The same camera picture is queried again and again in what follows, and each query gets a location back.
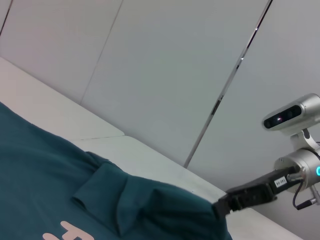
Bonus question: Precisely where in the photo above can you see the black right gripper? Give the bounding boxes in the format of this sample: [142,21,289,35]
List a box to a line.
[211,167,301,218]

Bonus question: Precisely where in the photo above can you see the teal FREE print t-shirt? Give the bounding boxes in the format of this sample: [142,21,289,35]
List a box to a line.
[0,101,233,240]

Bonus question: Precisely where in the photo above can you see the right gripper cable with plug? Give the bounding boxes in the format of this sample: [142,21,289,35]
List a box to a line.
[286,172,320,211]

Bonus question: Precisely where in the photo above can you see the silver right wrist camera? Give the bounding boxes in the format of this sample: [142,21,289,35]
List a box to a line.
[262,93,320,137]

